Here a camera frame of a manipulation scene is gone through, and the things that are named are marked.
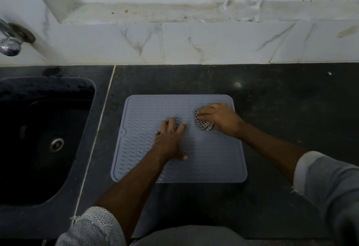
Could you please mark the person's left forearm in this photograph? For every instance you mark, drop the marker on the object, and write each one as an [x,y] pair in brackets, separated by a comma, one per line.
[129,192]

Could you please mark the grey shirt body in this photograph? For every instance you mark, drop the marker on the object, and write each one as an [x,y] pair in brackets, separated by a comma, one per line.
[193,237]

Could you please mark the white mesh left sleeve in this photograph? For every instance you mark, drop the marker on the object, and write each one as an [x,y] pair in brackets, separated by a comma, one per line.
[92,229]

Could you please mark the stained marble window sill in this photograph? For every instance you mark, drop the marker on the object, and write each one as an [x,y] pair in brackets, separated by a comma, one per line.
[168,12]

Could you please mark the person's left hand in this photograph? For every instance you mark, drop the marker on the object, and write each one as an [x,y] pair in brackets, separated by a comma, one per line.
[168,143]

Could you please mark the person's right forearm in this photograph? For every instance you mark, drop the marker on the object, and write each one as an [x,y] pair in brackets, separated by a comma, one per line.
[275,153]

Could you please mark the round metal sink drain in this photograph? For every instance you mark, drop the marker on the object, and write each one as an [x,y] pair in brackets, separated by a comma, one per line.
[56,144]

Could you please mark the grey shirt right sleeve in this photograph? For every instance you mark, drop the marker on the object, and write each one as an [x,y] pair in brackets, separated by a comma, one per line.
[333,189]

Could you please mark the person's right hand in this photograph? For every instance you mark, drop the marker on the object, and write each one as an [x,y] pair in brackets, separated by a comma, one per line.
[224,119]

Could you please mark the black white checked cloth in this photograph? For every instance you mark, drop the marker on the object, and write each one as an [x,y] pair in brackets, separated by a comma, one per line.
[204,123]

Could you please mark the black kitchen sink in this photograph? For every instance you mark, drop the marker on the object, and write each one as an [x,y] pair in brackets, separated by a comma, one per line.
[31,142]

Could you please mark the grey ribbed silicone mat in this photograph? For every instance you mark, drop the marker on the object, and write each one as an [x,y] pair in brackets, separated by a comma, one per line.
[213,158]

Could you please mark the chrome wall faucet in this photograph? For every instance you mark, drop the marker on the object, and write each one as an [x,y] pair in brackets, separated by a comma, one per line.
[11,46]

